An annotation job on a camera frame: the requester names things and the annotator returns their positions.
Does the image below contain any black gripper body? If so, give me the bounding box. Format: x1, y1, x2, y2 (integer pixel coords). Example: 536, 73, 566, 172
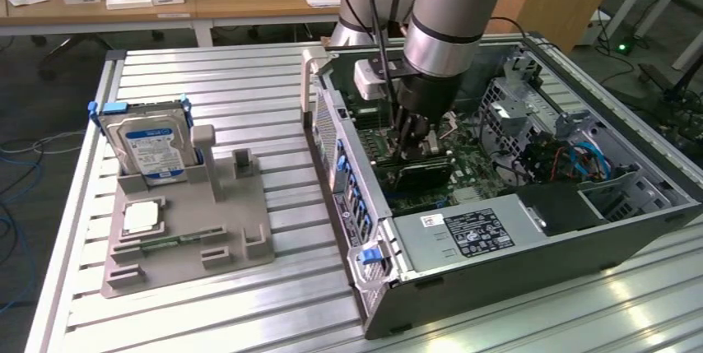
395, 72, 463, 118

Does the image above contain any graphics card with black cooler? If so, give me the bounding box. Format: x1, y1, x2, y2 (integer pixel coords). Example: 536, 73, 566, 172
376, 156, 456, 194

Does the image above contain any metal socket cover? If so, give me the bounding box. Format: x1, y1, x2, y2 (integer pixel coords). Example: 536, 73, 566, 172
438, 112, 460, 138

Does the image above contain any black RAM slot row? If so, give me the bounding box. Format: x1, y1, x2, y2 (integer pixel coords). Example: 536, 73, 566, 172
355, 100, 397, 128

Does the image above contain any green motherboard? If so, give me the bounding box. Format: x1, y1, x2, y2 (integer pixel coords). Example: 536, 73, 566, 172
351, 101, 515, 212

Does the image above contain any metal disk bay cage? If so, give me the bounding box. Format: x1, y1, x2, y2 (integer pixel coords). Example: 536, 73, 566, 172
478, 77, 554, 173

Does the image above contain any grey power supply unit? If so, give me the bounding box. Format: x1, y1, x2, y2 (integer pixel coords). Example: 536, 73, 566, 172
392, 194, 546, 272

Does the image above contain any blue case latch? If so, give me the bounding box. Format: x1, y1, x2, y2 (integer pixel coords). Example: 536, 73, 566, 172
356, 247, 383, 266

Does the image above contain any open dark grey PC case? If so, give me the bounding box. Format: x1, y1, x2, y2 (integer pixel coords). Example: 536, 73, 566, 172
300, 30, 703, 340

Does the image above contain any black floor stand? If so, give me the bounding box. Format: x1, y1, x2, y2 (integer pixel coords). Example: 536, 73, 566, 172
636, 63, 703, 141

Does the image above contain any hard disk in blue caddy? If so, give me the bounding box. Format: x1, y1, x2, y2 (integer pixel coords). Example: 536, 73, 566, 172
87, 95, 200, 188

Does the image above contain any green RAM stick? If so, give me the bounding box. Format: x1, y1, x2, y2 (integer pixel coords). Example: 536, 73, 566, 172
140, 234, 205, 253

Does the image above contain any grey parts rack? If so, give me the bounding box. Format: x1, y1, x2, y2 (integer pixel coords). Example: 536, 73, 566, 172
101, 123, 277, 300

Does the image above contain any silver CPU chip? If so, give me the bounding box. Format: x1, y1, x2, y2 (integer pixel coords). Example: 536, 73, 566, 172
121, 200, 167, 235

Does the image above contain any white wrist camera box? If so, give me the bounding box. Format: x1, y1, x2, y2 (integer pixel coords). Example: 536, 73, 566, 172
352, 59, 403, 101

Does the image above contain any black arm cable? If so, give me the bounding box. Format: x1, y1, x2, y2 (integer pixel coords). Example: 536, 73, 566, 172
337, 0, 399, 118

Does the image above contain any black cable behind case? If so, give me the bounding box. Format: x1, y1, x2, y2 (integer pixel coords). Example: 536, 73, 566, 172
487, 16, 556, 48

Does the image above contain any red wire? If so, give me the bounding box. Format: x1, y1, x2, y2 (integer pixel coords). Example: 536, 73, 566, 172
548, 146, 578, 182

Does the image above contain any blue wire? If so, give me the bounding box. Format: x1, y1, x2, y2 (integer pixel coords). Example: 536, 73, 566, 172
570, 142, 614, 183

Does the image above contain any white desk frame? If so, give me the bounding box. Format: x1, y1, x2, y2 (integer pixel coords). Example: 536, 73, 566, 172
600, 0, 703, 71

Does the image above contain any grey floor cable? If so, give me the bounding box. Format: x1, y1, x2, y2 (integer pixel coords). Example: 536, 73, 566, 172
0, 129, 89, 156

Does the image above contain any blue floor cable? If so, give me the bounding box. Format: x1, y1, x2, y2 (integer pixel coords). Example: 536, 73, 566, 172
0, 151, 47, 314

